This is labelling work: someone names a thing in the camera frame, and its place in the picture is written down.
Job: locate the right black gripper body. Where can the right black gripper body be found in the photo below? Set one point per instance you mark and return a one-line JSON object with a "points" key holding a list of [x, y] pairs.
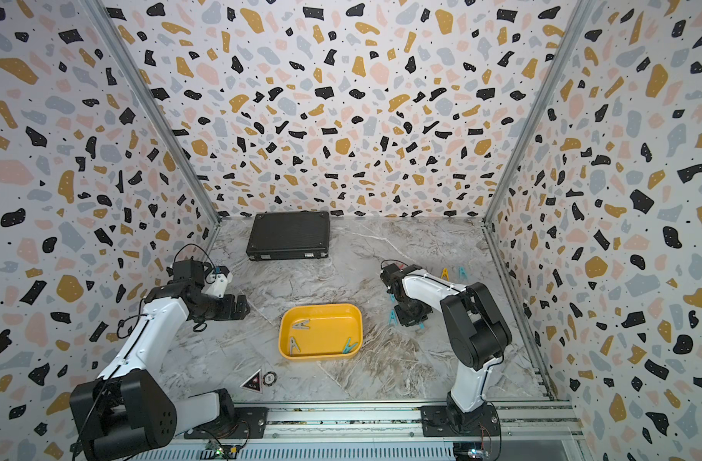
{"points": [[408, 314]]}

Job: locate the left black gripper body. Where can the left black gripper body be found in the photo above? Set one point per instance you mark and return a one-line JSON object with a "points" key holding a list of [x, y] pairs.
{"points": [[222, 307]]}

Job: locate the grey clothespin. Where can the grey clothespin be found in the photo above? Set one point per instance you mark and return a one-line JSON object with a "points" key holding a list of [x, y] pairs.
{"points": [[294, 348], [301, 325]]}

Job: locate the yellow plastic storage tray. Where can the yellow plastic storage tray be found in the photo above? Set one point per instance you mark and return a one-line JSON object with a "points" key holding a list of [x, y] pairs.
{"points": [[330, 328]]}

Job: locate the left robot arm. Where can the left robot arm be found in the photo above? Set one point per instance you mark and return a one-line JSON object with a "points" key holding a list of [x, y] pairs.
{"points": [[125, 412]]}

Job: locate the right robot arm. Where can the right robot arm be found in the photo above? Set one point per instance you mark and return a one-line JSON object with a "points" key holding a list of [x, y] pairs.
{"points": [[478, 335]]}

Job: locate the black triangle marker sticker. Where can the black triangle marker sticker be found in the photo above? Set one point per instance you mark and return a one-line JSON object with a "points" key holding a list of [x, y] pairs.
{"points": [[254, 383]]}

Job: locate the black hard case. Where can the black hard case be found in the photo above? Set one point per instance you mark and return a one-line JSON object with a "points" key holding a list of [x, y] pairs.
{"points": [[290, 235]]}

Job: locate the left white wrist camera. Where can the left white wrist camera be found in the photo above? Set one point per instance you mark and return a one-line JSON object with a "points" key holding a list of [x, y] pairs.
{"points": [[217, 282]]}

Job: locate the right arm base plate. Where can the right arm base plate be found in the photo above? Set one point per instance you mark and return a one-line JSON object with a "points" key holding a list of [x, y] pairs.
{"points": [[449, 421]]}

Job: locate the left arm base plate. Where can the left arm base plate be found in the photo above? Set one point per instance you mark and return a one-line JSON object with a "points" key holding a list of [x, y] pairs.
{"points": [[243, 423]]}

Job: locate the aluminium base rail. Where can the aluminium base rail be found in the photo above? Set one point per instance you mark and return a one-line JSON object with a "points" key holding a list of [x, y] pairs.
{"points": [[392, 430]]}

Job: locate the right frame aluminium post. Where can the right frame aluminium post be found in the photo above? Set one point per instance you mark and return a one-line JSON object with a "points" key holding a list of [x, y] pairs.
{"points": [[571, 35]]}

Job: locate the frame aluminium post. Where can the frame aluminium post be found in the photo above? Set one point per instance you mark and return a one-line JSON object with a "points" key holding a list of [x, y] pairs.
{"points": [[96, 11], [571, 35]]}

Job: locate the left frame aluminium post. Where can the left frame aluminium post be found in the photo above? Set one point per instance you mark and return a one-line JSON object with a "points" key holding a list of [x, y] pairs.
{"points": [[96, 11]]}

